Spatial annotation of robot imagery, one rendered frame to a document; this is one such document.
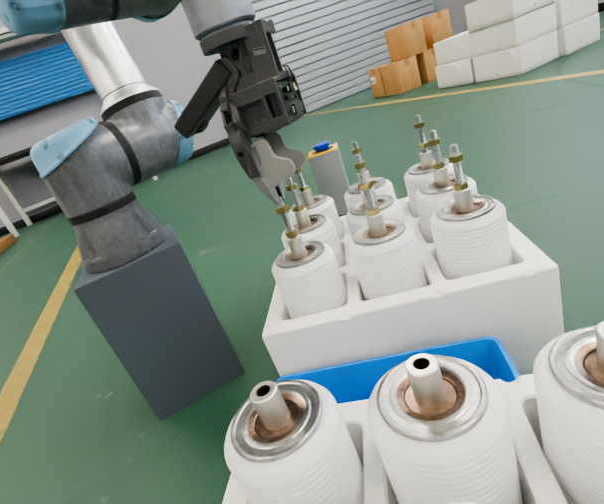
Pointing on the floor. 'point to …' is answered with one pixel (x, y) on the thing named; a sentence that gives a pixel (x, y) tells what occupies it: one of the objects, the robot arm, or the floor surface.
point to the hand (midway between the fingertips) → (273, 195)
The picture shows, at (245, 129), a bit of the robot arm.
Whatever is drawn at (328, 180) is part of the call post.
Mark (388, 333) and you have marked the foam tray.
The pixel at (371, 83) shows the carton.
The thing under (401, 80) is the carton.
